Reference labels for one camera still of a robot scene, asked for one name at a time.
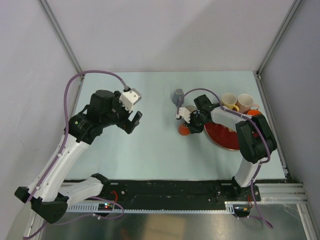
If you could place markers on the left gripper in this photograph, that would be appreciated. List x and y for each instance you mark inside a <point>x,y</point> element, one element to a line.
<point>126,124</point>

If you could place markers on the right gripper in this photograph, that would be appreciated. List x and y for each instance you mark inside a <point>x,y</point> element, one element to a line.
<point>193,129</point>

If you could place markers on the small orange mug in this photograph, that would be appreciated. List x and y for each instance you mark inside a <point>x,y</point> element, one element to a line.
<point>183,129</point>

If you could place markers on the yellow mug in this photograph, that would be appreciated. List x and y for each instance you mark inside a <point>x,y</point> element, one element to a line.
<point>229,100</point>

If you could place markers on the pink mug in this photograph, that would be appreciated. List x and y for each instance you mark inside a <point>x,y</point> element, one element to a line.
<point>245,102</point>

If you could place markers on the large orange mug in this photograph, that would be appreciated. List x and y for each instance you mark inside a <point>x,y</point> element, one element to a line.
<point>254,112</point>

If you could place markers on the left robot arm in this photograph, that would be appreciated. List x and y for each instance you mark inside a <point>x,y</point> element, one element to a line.
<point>48,197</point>

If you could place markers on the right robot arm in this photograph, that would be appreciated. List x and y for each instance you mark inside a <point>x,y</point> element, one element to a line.
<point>255,138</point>

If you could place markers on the blue mug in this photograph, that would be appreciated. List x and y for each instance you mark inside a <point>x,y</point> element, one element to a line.
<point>191,108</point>

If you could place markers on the grey purple mug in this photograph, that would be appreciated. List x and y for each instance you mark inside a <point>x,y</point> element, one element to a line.
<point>178,97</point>

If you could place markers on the red round tray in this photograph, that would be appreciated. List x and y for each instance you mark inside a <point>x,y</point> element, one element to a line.
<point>224,137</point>

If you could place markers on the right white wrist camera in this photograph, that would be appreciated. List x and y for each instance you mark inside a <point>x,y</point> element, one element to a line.
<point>183,113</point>

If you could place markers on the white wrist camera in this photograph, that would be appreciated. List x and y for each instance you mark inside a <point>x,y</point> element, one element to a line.
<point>130,98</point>
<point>183,113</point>

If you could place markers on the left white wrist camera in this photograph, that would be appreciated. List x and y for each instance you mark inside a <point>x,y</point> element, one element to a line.
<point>130,98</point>

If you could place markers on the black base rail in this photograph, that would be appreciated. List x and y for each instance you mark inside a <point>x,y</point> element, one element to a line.
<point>177,195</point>

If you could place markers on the white slotted cable duct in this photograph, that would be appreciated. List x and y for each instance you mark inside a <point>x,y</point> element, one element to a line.
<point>103,208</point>

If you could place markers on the left aluminium frame post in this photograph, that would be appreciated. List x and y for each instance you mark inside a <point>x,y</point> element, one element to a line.
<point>56,27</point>

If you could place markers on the aluminium frame post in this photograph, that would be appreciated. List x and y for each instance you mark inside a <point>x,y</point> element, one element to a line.
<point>56,27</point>
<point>284,27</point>

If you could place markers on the right aluminium frame post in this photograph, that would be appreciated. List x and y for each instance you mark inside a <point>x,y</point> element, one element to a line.
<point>284,27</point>

